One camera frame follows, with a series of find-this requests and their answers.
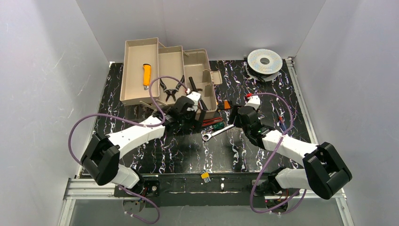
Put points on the beige plastic tool box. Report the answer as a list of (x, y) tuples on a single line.
[(171, 69)]

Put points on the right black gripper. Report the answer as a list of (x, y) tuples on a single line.
[(234, 115)]

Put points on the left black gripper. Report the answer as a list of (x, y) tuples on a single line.
[(179, 121)]

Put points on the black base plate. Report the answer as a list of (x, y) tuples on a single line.
[(224, 189)]

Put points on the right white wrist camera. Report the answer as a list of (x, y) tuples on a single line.
[(253, 101)]

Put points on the yellow black screwdriver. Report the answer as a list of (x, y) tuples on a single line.
[(201, 102)]

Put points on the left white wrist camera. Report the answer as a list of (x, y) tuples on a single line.
[(195, 97)]

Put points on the red utility knife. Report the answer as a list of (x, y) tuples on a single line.
[(212, 121)]

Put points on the small blue red screwdriver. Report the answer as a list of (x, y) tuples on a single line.
[(282, 123)]

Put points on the silver combination wrench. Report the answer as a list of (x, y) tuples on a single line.
[(206, 137)]

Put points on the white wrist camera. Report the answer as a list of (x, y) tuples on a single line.
[(253, 101), (195, 97)]

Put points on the green stubby screwdriver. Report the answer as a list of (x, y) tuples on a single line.
[(218, 126)]

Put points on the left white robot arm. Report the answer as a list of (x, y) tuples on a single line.
[(102, 156)]

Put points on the yellow utility knife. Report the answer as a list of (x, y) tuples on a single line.
[(147, 76)]

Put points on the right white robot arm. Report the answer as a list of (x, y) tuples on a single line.
[(323, 170)]

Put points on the aluminium frame rail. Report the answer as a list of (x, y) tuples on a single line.
[(219, 172)]

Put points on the orange hex key set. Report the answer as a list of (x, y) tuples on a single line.
[(224, 105)]

